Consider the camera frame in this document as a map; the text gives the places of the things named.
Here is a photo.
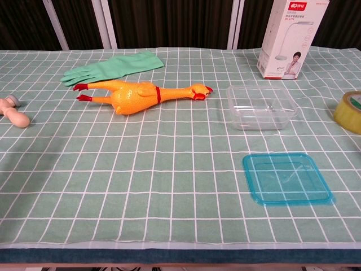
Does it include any blue container lid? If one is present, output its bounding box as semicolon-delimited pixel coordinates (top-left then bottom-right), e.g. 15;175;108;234
242;152;336;207

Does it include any clear plastic container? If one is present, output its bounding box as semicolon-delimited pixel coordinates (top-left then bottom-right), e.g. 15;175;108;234
226;84;299;131

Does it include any green white checkered tablecloth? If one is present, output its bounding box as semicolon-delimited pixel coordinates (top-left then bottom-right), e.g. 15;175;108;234
0;46;361;251

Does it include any yellow rubber chicken toy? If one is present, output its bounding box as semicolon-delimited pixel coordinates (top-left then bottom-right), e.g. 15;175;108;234
73;80;214;116

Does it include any green rubber glove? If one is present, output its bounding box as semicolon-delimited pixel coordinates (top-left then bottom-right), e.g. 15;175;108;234
60;51;165;87

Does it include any black pleated curtain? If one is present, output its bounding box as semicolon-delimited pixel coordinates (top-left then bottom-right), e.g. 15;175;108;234
0;0;361;51

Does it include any dark blue under cloth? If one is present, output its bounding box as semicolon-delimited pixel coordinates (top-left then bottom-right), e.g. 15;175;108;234
0;248;361;265

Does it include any white desk lamp carton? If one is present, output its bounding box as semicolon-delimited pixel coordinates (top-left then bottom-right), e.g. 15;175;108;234
256;0;331;81

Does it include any beige wooden massage hammer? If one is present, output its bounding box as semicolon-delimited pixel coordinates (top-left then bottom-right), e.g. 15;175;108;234
0;95;31;129

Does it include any yellow packing tape roll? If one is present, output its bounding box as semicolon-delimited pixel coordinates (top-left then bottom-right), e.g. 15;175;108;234
333;90;361;134

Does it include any wide white metal post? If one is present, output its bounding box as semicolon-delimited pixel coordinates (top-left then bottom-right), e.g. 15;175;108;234
100;0;118;50

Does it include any thin grey metal post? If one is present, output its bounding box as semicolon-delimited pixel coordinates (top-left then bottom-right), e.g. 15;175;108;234
42;0;70;51

